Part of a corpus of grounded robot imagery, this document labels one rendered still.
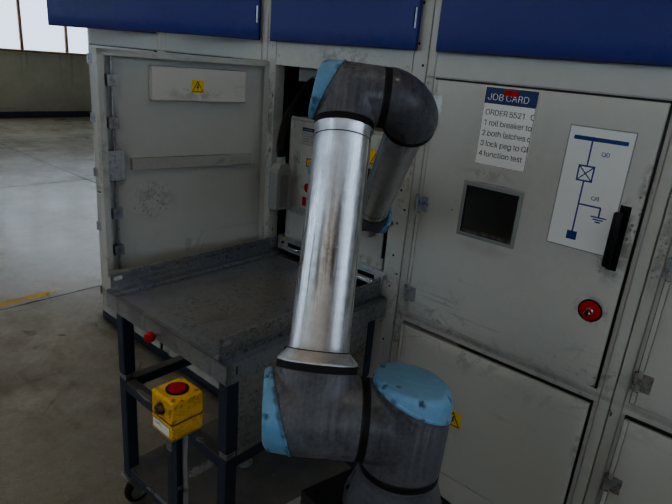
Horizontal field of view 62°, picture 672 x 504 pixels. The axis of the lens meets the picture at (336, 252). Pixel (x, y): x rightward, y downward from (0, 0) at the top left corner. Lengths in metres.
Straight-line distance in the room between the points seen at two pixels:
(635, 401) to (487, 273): 0.49
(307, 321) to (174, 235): 1.21
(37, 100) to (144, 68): 11.29
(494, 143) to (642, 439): 0.85
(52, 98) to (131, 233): 11.37
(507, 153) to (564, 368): 0.60
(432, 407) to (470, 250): 0.78
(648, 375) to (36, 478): 2.14
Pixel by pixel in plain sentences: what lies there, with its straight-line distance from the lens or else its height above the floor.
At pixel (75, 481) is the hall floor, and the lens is 2.52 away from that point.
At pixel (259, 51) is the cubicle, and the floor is 1.61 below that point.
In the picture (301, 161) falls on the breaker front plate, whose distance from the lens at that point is 2.14.
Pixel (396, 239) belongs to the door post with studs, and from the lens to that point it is 1.84.
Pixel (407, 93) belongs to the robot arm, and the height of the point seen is 1.56.
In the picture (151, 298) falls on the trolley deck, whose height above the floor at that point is 0.85.
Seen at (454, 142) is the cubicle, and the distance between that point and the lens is 1.67.
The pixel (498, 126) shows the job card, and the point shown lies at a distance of 1.60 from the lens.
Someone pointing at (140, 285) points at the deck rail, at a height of 0.85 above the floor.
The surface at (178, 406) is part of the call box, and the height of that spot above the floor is 0.89.
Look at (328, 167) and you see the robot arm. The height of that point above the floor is 1.42.
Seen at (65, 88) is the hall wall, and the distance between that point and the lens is 13.46.
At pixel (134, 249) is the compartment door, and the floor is 0.92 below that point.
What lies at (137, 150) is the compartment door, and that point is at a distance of 2.02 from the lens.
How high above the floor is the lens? 1.60
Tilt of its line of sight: 19 degrees down
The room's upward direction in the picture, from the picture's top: 5 degrees clockwise
